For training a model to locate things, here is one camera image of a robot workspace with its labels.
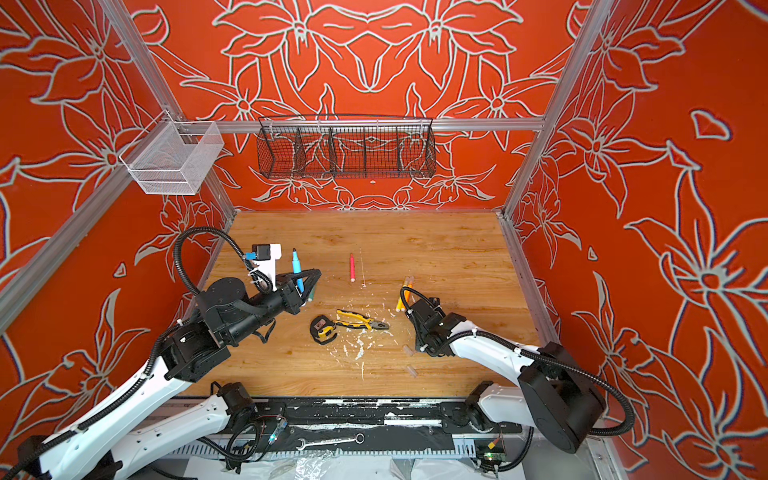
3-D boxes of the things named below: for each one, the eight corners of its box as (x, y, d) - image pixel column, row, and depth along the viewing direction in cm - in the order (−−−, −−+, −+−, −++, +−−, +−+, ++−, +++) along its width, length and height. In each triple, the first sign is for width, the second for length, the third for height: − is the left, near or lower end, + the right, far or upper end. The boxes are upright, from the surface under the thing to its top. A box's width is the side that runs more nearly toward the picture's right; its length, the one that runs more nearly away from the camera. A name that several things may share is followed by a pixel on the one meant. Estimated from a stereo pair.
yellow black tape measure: (310, 344, 87) (307, 339, 85) (313, 320, 92) (311, 315, 90) (335, 344, 87) (334, 339, 85) (338, 320, 92) (336, 315, 90)
